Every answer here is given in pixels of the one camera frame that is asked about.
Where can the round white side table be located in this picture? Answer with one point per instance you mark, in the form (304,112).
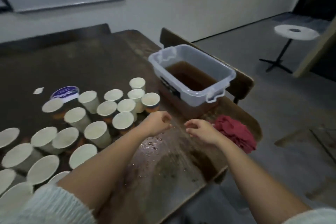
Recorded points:
(296,32)

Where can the dark wooden table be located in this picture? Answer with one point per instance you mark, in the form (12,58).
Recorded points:
(78,66)

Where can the dark wooden chair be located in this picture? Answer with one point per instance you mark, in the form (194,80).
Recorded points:
(244,84)
(52,40)

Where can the dark red cloth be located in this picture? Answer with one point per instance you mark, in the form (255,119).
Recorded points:
(236,132)

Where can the person's left hand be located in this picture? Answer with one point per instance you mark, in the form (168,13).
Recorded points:
(156,122)

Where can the round blue sticker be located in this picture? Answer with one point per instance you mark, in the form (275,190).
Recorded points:
(65,92)

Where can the person's left forearm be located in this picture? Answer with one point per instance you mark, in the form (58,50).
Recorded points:
(99,174)

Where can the person's right hand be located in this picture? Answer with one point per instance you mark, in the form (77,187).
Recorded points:
(203,131)

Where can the person's right forearm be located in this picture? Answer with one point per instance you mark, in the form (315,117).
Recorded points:
(257,184)

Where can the clear plastic storage bin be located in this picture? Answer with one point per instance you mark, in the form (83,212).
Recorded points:
(168,82)

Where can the small white paper label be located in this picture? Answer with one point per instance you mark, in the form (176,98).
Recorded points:
(38,90)

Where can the group of paper cups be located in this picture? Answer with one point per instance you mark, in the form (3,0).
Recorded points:
(42,168)

